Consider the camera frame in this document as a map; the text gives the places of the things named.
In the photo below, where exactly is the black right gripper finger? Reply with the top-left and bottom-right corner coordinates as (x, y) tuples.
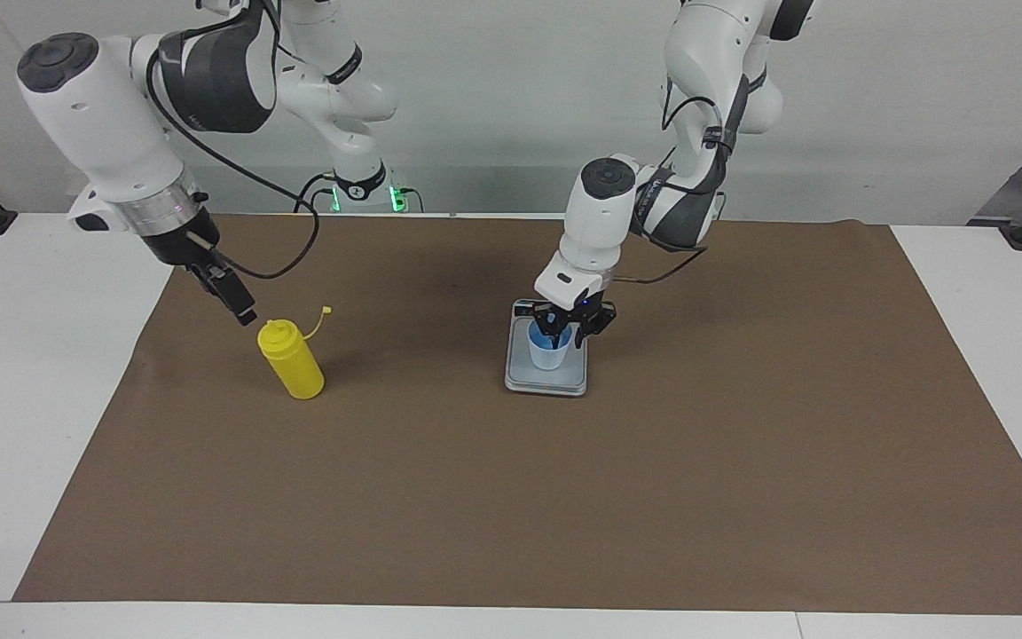
(208, 264), (260, 327)
(186, 259), (231, 308)

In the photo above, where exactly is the light blue plastic cup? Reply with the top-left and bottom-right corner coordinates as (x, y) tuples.
(526, 320), (575, 372)

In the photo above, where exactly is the yellow squeeze bottle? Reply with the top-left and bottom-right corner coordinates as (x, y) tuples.
(256, 305), (334, 401)

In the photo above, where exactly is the silver digital kitchen scale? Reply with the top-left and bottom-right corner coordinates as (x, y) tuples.
(503, 298), (590, 398)

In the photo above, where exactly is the brown table mat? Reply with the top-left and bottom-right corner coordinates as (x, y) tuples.
(12, 212), (1022, 617)

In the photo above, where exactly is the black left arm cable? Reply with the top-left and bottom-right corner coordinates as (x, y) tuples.
(612, 75), (735, 287)

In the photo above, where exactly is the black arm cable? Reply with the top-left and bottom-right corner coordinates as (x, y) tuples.
(612, 75), (735, 287)
(145, 0), (322, 281)

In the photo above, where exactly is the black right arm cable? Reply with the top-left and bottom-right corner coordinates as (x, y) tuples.
(145, 0), (322, 281)

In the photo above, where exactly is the black right base cable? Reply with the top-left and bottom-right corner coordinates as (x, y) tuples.
(293, 172), (340, 215)

